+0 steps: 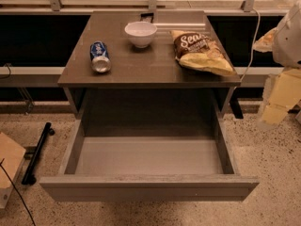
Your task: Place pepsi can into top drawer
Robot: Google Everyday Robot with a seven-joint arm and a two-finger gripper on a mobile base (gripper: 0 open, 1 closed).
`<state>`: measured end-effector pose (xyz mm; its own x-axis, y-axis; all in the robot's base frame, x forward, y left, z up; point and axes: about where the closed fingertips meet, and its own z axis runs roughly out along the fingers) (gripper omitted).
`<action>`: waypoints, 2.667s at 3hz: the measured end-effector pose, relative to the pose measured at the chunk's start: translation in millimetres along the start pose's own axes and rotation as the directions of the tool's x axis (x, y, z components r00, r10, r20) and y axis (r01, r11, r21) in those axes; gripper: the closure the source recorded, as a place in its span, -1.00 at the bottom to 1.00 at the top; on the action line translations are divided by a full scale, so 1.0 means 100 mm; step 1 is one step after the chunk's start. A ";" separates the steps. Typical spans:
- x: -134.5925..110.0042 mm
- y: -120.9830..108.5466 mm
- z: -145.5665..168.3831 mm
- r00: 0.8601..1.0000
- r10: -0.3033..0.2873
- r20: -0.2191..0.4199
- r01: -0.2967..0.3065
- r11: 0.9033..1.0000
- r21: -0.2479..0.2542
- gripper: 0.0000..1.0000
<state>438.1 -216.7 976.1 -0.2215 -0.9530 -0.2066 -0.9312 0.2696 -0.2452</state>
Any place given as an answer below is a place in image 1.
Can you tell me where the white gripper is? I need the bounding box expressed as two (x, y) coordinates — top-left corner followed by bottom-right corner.
(253, 0), (301, 130)

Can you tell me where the blue pepsi can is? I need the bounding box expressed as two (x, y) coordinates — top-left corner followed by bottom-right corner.
(90, 41), (111, 73)

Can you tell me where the open grey top drawer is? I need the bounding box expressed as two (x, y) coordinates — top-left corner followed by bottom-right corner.
(40, 115), (259, 202)

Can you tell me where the grey cabinet with top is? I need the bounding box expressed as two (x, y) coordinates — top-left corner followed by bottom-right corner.
(58, 10), (240, 124)

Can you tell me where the brown yellow chip bag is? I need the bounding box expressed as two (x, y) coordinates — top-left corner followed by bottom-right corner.
(170, 30), (236, 76)

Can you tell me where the white ceramic bowl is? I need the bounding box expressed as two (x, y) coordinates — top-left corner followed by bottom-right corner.
(124, 22), (157, 48)

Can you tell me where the black metal bar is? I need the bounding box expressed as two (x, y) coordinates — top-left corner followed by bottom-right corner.
(22, 122), (55, 185)

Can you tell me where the white hanging cable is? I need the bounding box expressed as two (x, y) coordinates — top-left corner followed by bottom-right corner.
(239, 8), (261, 82)

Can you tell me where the black floor cable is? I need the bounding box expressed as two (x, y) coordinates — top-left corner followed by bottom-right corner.
(0, 157), (38, 226)

